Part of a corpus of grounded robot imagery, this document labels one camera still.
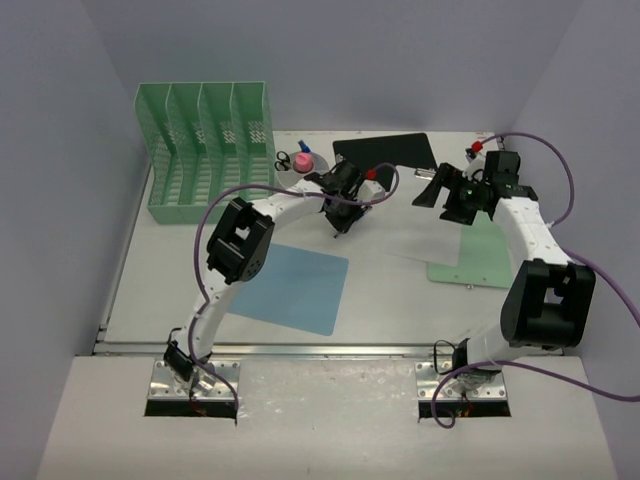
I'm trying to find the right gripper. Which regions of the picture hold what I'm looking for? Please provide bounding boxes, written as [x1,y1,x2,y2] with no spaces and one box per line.
[414,164,486,227]

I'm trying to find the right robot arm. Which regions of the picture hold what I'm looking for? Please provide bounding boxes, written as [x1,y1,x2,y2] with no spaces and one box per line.
[413,150,596,393]

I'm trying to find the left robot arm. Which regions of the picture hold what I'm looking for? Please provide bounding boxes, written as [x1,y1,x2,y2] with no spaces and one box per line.
[164,161,386,393]

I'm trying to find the white round desk organizer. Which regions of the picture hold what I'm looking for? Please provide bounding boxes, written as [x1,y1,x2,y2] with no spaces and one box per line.
[275,151,330,189]

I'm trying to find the black clipboard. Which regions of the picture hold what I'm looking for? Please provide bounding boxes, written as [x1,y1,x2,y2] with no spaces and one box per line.
[332,133,437,172]

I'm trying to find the white clipboard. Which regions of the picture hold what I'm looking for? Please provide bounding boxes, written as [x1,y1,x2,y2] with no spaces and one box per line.
[373,166,461,266]

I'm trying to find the blue clipboard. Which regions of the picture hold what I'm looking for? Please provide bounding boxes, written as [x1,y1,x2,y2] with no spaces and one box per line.
[229,243,349,336]

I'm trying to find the green clipboard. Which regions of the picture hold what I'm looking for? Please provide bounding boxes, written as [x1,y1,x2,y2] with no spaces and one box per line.
[427,212,513,289]

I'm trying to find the green mesh file organizer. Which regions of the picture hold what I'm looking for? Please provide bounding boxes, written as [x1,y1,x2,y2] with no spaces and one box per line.
[134,81,275,225]

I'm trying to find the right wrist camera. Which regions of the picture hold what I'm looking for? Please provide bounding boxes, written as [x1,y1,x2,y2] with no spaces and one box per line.
[464,141,485,178]

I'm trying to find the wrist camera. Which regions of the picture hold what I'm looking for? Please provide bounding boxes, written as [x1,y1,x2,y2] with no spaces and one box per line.
[357,169,386,203]
[464,141,485,178]

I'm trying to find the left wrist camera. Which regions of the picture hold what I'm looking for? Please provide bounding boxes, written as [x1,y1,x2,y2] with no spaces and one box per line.
[357,169,386,203]

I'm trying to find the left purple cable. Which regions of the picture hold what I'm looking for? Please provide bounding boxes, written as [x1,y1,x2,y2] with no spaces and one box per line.
[192,162,401,416]

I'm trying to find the black handled scissors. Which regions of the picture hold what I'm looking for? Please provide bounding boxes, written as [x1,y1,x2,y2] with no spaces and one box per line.
[274,150,291,172]

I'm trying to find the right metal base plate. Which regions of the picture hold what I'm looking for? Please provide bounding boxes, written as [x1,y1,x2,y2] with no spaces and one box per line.
[414,360,507,401]

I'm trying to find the metal base plate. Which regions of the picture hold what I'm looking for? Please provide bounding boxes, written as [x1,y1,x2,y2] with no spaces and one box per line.
[147,358,241,402]
[414,360,507,401]

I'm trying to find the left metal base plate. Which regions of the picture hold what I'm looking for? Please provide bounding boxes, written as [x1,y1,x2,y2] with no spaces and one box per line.
[147,358,241,402]

